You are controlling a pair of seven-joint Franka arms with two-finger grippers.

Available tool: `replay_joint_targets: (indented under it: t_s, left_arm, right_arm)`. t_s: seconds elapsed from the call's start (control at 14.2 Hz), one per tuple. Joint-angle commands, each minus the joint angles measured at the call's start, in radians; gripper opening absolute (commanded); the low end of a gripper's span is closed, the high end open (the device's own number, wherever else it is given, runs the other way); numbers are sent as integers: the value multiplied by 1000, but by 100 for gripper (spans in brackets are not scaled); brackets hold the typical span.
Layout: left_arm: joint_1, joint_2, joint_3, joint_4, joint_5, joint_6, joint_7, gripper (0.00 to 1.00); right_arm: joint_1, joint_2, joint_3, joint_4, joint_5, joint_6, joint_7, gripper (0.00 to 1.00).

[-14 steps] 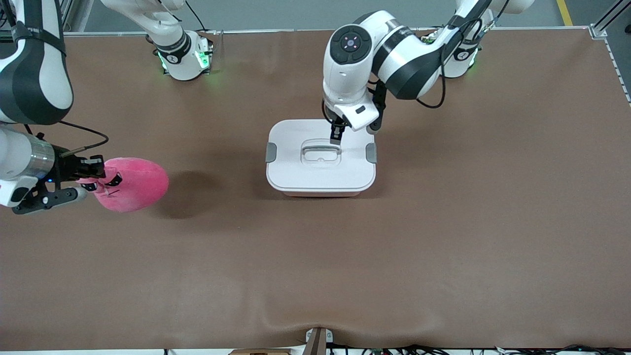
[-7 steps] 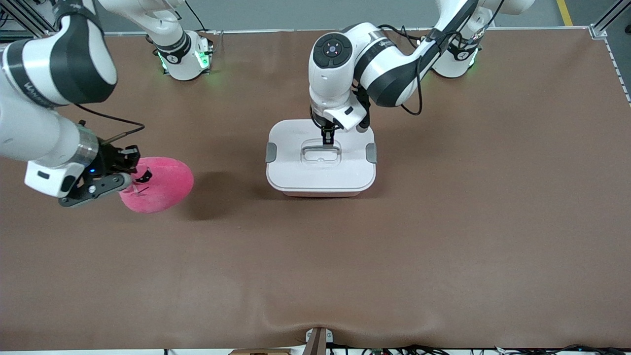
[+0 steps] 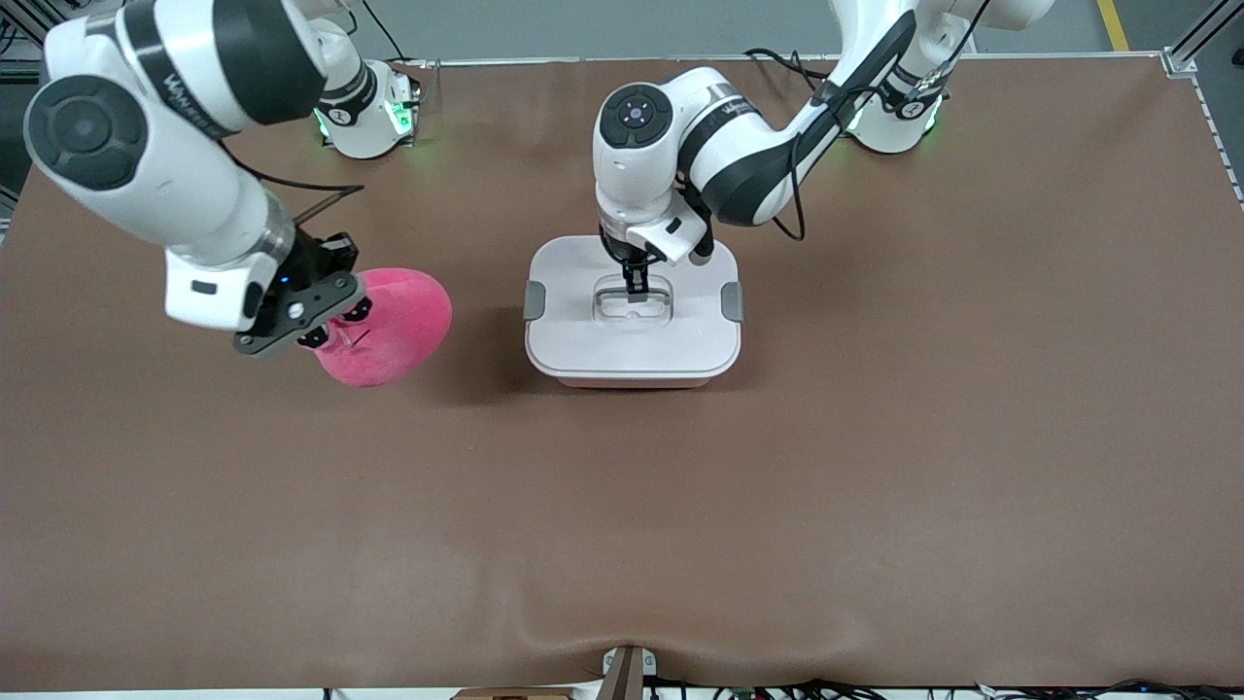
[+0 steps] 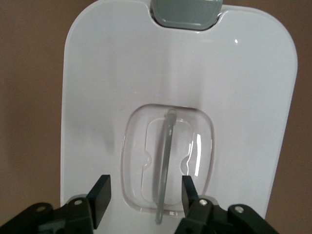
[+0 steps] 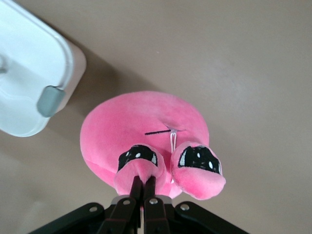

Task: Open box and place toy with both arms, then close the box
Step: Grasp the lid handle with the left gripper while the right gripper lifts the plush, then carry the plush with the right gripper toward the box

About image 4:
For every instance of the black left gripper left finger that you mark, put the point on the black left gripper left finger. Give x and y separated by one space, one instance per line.
100 200

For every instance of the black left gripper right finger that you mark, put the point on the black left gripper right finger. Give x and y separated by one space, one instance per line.
189 197

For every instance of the white plastic box lid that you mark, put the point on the white plastic box lid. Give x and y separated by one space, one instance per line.
109 73

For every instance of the brown table mat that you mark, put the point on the brown table mat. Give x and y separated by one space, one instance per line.
29 97

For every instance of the grey lid latch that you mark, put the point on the grey lid latch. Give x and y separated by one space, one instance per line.
185 12

